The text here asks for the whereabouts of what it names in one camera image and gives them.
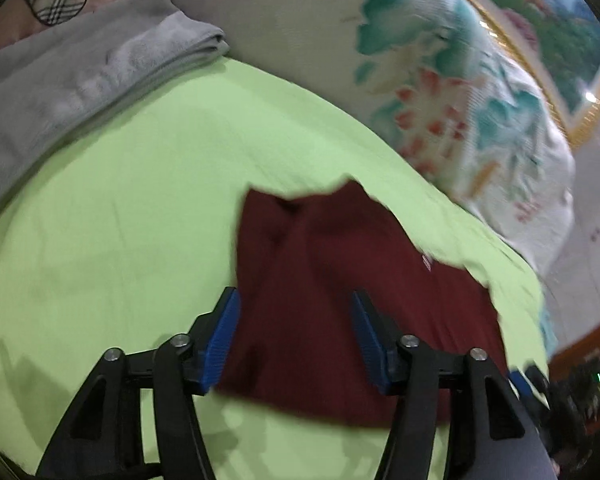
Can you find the white floral quilt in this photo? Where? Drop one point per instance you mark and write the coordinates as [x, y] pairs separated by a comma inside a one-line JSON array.
[[330, 50]]

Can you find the grey folded cloth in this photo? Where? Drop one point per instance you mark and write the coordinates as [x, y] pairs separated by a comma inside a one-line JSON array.
[[65, 90]]

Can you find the light green bedsheet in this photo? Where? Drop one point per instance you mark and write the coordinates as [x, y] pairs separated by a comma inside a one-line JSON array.
[[130, 200]]

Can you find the gold framed landscape painting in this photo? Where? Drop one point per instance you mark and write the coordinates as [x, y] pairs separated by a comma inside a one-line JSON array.
[[555, 20]]

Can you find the dark wooden cabinet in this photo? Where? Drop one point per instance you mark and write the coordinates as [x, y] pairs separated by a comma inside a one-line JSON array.
[[587, 355]]

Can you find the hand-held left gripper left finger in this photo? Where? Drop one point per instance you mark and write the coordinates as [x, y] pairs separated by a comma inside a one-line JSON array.
[[222, 340]]

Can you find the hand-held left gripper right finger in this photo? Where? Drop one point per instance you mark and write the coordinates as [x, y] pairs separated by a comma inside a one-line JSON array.
[[370, 340]]

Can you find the dark red hooded sweater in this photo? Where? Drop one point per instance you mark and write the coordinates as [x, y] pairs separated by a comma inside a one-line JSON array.
[[340, 300]]

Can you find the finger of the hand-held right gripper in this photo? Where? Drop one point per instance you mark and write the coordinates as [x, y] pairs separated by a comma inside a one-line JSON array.
[[517, 384], [537, 380]]

